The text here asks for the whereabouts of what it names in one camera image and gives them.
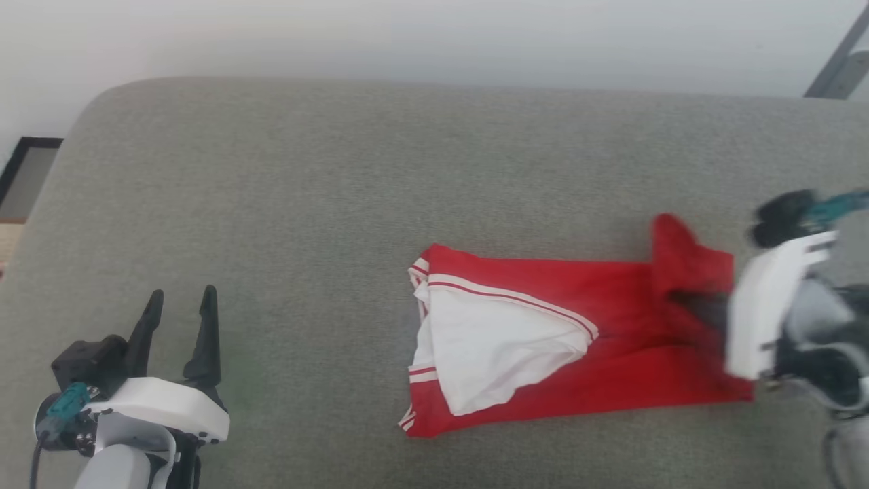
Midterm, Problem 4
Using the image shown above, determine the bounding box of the red and white shirt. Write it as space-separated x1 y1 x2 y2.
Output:
399 213 756 439

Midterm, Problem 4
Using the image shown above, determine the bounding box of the grey fabric sofa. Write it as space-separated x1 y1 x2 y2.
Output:
0 77 869 489

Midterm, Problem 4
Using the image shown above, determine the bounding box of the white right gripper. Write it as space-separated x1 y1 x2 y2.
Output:
672 231 839 381

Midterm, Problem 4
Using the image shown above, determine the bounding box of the grey metal bar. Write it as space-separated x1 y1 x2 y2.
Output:
805 3 869 101

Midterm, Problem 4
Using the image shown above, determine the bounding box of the black framed panel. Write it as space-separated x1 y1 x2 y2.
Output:
0 137 64 225

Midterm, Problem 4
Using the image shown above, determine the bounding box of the grey metal bracket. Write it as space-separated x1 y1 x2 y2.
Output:
825 51 869 101

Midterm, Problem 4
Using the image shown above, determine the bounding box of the black left cable teal connector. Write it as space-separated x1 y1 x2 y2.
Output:
29 382 90 489

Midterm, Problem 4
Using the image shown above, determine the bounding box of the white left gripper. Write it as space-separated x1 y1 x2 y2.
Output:
81 285 230 489

